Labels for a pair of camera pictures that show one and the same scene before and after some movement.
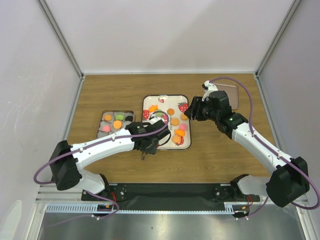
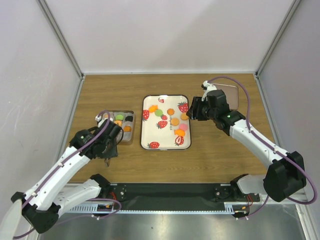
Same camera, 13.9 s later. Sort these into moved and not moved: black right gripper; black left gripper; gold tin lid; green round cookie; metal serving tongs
Moved: metal serving tongs; black left gripper
Not moved: green round cookie; gold tin lid; black right gripper
